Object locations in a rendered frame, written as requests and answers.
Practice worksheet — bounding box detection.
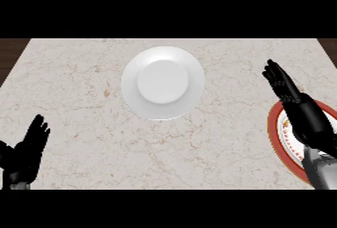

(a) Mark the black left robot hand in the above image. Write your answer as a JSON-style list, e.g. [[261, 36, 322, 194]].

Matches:
[[0, 114, 51, 185]]

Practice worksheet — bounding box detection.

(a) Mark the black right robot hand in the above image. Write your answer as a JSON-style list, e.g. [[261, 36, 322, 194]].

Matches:
[[260, 59, 337, 159]]

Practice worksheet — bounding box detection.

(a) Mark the red-rimmed white plate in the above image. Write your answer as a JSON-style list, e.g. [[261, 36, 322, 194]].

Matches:
[[266, 99, 337, 185]]

